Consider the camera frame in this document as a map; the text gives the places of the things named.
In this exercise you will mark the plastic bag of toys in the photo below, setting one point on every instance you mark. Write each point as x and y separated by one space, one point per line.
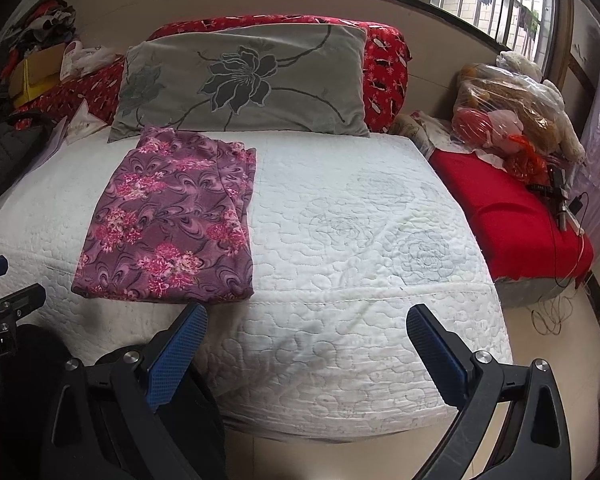
508 110

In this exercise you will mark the white plastic bag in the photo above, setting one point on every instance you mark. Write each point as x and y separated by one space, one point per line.
78 61

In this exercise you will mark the white quilted mattress cover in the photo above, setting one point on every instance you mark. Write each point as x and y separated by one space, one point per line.
346 235

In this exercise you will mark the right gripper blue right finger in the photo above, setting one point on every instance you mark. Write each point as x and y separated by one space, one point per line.
457 372

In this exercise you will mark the red cushion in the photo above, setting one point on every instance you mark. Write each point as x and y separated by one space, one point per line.
516 231

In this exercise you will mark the yellow cardboard box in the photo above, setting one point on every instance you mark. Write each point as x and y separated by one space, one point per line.
35 75

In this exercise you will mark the grey floral pillow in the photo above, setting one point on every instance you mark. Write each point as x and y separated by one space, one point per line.
283 76

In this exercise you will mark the pile of clothes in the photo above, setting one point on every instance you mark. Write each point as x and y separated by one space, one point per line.
51 23

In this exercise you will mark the purple floral shirt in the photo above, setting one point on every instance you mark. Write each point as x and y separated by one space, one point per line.
172 223

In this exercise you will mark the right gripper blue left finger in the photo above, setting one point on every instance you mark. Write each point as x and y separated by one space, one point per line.
159 367

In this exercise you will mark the red patterned bedding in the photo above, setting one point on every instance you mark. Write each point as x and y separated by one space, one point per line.
385 71

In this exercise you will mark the dark green puffer jacket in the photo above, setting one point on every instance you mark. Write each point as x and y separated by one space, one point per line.
22 138

